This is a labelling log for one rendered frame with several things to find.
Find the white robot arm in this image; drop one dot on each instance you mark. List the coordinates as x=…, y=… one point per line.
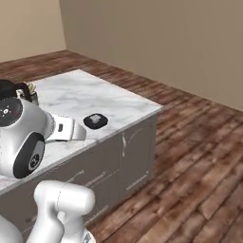
x=22, y=133

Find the black blender lid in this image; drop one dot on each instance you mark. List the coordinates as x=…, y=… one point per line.
x=95, y=121

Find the grey cupboard door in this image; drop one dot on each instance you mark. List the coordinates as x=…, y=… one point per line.
x=140, y=145

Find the wide grey drawer front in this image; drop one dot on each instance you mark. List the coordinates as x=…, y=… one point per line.
x=104, y=199
x=95, y=164

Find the small grey drawer front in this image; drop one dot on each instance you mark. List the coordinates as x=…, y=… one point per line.
x=139, y=186

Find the black blender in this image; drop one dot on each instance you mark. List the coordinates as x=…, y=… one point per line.
x=8, y=88

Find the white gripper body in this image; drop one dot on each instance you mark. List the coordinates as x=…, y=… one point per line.
x=79, y=133

